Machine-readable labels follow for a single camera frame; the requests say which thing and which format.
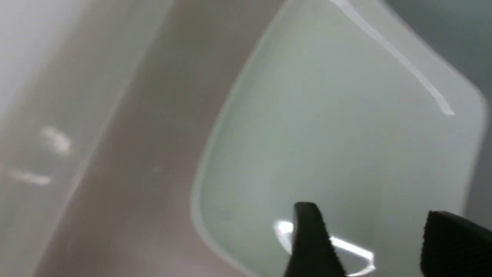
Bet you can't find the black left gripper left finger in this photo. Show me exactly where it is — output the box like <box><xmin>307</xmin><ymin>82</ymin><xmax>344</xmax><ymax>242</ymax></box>
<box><xmin>284</xmin><ymin>202</ymin><xmax>346</xmax><ymax>277</ymax></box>

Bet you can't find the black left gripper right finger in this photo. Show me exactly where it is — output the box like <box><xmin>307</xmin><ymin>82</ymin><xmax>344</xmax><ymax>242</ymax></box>
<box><xmin>420</xmin><ymin>210</ymin><xmax>492</xmax><ymax>277</ymax></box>

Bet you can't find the small white bowl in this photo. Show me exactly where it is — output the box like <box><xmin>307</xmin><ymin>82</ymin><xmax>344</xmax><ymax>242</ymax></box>
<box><xmin>190</xmin><ymin>0</ymin><xmax>487</xmax><ymax>277</ymax></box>

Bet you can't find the large white plastic tub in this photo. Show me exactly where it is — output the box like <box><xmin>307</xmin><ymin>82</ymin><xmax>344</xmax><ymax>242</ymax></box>
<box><xmin>1</xmin><ymin>0</ymin><xmax>491</xmax><ymax>277</ymax></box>

